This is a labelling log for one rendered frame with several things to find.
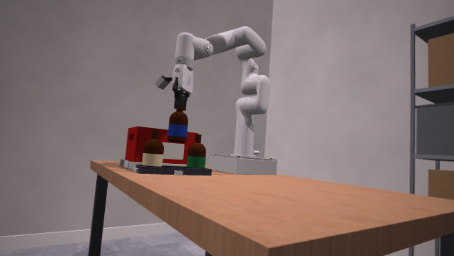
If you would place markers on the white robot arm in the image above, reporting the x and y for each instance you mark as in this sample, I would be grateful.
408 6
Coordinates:
248 45

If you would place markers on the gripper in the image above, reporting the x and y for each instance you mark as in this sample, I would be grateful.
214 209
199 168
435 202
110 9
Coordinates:
182 80

